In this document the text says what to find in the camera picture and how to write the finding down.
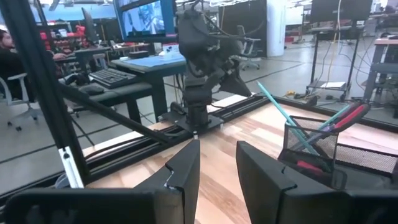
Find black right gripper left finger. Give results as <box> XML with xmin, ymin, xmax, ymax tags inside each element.
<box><xmin>4</xmin><ymin>139</ymin><xmax>201</xmax><ymax>224</ymax></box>

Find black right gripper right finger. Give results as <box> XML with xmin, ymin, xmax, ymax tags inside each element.
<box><xmin>235</xmin><ymin>140</ymin><xmax>398</xmax><ymax>224</ymax></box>

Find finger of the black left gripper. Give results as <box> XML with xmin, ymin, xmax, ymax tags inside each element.
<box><xmin>219</xmin><ymin>67</ymin><xmax>252</xmax><ymax>98</ymax></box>

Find purple pen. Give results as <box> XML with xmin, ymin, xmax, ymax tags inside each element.
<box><xmin>290</xmin><ymin>123</ymin><xmax>341</xmax><ymax>152</ymax></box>

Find red handled scissors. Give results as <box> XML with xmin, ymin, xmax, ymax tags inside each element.
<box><xmin>328</xmin><ymin>101</ymin><xmax>372</xmax><ymax>134</ymax></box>

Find grey office chair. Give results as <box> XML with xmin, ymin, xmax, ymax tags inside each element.
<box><xmin>235</xmin><ymin>24</ymin><xmax>262</xmax><ymax>71</ymax></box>

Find black mesh desk organizer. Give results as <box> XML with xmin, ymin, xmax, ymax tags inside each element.
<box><xmin>277</xmin><ymin>114</ymin><xmax>398</xmax><ymax>190</ymax></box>

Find white office chair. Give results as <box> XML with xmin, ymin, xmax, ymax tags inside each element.
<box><xmin>0</xmin><ymin>73</ymin><xmax>39</xmax><ymax>132</ymax></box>

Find white building pillar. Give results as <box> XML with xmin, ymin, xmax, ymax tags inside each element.
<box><xmin>266</xmin><ymin>0</ymin><xmax>287</xmax><ymax>58</ymax></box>

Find blue framed monitor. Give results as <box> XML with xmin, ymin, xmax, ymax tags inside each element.
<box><xmin>113</xmin><ymin>0</ymin><xmax>178</xmax><ymax>44</ymax></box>

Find black keyboard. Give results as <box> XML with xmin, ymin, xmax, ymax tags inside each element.
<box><xmin>89</xmin><ymin>67</ymin><xmax>138</xmax><ymax>90</ymax></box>

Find black computer mouse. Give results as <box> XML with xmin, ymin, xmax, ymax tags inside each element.
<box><xmin>78</xmin><ymin>84</ymin><xmax>105</xmax><ymax>96</ymax></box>

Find black rolling stand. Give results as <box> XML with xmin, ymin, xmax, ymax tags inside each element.
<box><xmin>305</xmin><ymin>0</ymin><xmax>374</xmax><ymax>102</ymax></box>

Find black monitor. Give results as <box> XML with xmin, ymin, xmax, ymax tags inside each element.
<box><xmin>81</xmin><ymin>6</ymin><xmax>100</xmax><ymax>47</ymax></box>

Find shelf with red items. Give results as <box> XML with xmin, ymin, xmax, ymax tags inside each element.
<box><xmin>39</xmin><ymin>24</ymin><xmax>87</xmax><ymax>55</ymax></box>

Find wooden top work table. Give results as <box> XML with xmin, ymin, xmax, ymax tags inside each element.
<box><xmin>363</xmin><ymin>36</ymin><xmax>398</xmax><ymax>119</ymax></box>

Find person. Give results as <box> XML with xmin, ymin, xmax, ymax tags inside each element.
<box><xmin>0</xmin><ymin>29</ymin><xmax>68</xmax><ymax>103</ymax></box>

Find silver frame bracket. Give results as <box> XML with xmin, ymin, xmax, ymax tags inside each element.
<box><xmin>58</xmin><ymin>146</ymin><xmax>85</xmax><ymax>189</ymax></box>

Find black aluminium table frame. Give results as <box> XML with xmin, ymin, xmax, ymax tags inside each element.
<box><xmin>0</xmin><ymin>0</ymin><xmax>398</xmax><ymax>200</ymax></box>

